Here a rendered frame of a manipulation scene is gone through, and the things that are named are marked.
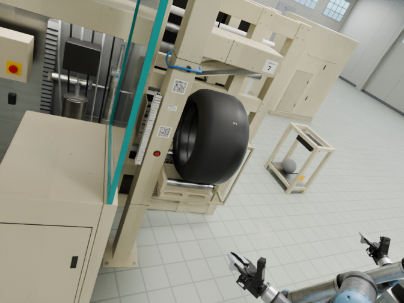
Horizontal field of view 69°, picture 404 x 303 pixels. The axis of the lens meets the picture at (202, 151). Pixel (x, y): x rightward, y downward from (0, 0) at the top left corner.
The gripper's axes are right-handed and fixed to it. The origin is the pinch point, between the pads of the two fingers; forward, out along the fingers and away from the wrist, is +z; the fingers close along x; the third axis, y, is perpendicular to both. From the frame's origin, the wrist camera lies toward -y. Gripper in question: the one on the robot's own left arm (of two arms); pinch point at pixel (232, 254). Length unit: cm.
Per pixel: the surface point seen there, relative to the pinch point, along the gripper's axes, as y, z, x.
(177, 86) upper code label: -47, 75, 12
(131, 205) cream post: 44, 77, 21
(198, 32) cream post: -75, 74, 9
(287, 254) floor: 83, -17, 176
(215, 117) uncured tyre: -40, 53, 26
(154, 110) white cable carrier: -28, 80, 9
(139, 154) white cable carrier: 2, 80, 12
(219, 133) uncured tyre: -34, 46, 26
